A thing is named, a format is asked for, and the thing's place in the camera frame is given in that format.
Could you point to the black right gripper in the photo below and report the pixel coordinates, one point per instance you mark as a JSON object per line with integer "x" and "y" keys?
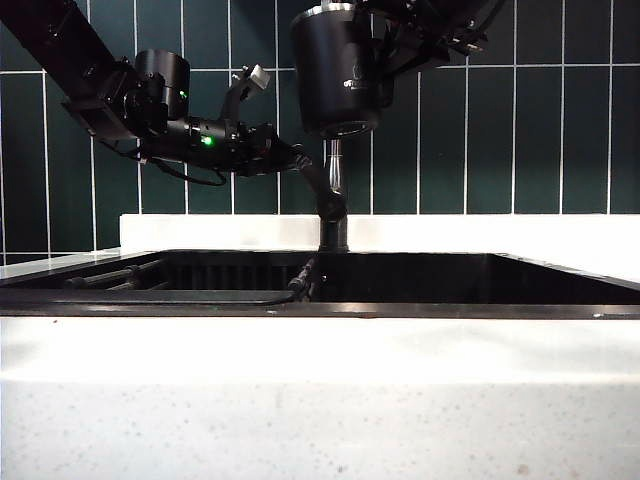
{"x": 450, "y": 30}

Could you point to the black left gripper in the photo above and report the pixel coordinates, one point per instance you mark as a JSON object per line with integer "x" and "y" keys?
{"x": 252, "y": 150}

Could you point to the black mug with steel rim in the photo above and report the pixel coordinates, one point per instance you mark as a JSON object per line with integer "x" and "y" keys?
{"x": 335, "y": 65}

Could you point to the dark metal kitchen faucet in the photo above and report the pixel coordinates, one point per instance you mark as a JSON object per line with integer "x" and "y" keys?
{"x": 332, "y": 220}

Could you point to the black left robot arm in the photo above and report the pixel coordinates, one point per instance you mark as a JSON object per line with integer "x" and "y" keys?
{"x": 160, "y": 80}

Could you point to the black steel kitchen sink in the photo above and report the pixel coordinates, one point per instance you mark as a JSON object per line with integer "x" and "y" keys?
{"x": 450, "y": 280}

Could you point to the black slotted drain basket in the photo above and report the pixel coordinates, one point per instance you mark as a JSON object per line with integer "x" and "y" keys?
{"x": 225, "y": 275}

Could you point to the black roll-up drying rack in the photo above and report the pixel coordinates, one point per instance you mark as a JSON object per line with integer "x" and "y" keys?
{"x": 150, "y": 296}

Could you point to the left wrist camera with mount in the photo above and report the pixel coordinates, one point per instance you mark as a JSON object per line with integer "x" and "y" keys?
{"x": 259, "y": 77}

